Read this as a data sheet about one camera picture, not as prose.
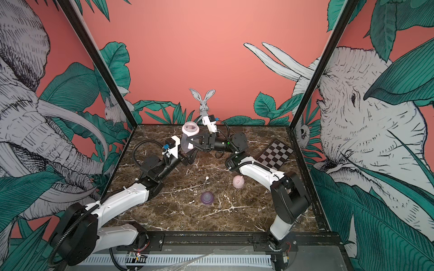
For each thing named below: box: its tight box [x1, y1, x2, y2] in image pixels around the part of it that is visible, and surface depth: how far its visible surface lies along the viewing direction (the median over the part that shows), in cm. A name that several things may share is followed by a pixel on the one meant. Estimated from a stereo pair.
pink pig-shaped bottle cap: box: [232, 175, 245, 190], surface depth 92 cm
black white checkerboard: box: [256, 139, 295, 171], surface depth 106 cm
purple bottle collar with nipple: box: [200, 191, 215, 205], surface depth 86 cm
